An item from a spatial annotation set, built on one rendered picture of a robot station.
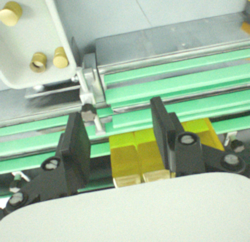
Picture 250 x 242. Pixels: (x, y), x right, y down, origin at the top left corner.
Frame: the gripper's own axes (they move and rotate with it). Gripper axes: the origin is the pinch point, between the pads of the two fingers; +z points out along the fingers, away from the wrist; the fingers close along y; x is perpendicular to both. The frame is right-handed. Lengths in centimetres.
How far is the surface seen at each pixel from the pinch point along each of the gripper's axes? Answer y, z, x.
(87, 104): -5.9, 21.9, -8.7
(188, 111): 13.1, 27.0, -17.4
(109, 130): -4.1, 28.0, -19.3
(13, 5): -18.0, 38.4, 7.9
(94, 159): -12, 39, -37
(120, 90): -0.1, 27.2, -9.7
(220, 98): 20.9, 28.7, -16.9
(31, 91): -24, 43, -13
